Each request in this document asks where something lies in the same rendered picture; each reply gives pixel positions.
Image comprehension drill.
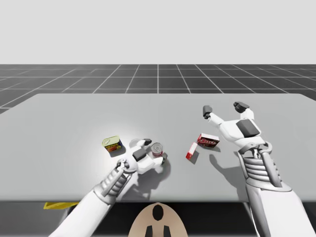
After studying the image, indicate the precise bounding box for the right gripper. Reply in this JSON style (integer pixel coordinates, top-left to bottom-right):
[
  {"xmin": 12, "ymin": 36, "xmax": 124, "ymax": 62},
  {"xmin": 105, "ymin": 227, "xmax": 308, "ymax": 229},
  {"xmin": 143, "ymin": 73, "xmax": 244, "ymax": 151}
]
[{"xmin": 202, "ymin": 101, "xmax": 265, "ymax": 149}]

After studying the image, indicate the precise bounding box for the red and white carton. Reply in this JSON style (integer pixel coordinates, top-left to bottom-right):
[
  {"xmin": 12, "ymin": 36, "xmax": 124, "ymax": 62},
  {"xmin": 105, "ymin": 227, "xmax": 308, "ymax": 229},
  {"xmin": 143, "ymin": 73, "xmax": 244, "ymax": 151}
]
[{"xmin": 185, "ymin": 142, "xmax": 198, "ymax": 161}]

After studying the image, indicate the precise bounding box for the tan robot part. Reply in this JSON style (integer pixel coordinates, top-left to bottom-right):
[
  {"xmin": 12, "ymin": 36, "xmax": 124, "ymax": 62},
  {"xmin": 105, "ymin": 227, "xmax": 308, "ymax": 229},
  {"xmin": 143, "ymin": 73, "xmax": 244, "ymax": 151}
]
[{"xmin": 128, "ymin": 201, "xmax": 189, "ymax": 237}]

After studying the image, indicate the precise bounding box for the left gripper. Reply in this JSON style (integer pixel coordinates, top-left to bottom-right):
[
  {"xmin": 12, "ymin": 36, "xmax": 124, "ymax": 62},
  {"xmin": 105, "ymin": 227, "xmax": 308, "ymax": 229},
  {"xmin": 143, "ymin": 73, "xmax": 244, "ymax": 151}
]
[{"xmin": 128, "ymin": 138, "xmax": 169, "ymax": 174}]

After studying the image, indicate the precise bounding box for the red and white can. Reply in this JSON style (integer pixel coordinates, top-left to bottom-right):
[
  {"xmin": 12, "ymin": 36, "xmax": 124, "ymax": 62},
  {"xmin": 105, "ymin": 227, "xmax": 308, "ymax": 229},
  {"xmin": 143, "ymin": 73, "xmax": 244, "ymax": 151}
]
[{"xmin": 151, "ymin": 142, "xmax": 164, "ymax": 158}]

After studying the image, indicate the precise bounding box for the green and blue rectangular can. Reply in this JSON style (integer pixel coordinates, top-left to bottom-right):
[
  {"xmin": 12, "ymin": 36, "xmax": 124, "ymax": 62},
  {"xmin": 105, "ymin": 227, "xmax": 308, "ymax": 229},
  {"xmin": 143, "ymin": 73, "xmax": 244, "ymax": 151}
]
[{"xmin": 102, "ymin": 135, "xmax": 124, "ymax": 155}]

